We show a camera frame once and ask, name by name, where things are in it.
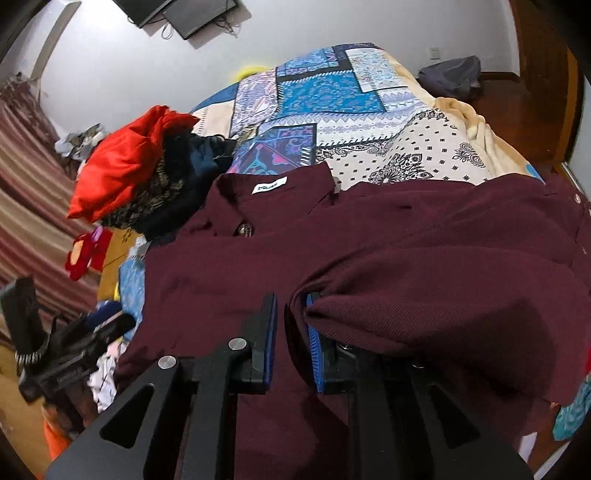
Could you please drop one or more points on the red plush toy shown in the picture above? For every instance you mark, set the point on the red plush toy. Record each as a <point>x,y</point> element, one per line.
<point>85,254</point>

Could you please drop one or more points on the person's left forearm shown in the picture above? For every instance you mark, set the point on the person's left forearm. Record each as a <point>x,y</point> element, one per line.
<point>55,436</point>

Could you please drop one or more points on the white wall outlet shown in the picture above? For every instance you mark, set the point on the white wall outlet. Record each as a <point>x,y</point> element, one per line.
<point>434,52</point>

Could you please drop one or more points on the striped pink curtain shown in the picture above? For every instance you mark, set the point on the striped pink curtain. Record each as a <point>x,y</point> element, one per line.
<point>27,194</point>

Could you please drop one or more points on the blue patchwork blanket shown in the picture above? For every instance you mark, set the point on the blue patchwork blanket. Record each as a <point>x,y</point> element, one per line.
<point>323,92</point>

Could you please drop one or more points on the white air conditioner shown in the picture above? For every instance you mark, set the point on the white air conditioner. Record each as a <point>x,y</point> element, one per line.
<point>55,41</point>

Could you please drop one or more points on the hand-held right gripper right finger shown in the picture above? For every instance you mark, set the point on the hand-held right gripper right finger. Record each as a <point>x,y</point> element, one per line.
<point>314,344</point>

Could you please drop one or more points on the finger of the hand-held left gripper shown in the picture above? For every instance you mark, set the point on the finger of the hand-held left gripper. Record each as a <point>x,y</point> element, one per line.
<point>104,311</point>
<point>115,327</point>

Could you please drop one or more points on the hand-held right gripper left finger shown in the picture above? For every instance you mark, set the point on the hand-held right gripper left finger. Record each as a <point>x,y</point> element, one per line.
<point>273,341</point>

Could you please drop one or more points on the pile of clutter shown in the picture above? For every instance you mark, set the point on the pile of clutter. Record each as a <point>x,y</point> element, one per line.
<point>81,141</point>

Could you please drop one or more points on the dark clothes pile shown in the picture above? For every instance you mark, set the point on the dark clothes pile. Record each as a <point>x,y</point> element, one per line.
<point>184,194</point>

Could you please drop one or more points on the brown wooden wardrobe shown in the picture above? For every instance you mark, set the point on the brown wooden wardrobe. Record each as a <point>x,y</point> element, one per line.
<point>545,69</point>

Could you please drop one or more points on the grey bag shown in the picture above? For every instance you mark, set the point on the grey bag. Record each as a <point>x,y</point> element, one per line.
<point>450,76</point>

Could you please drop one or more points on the maroon shirt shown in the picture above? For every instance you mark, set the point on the maroon shirt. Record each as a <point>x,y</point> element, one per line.
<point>392,240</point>

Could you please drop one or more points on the small dark wall screen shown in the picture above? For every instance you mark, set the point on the small dark wall screen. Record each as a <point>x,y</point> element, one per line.
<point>198,16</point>

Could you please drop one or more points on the red garment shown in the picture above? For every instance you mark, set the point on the red garment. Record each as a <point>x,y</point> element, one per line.
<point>120,157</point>

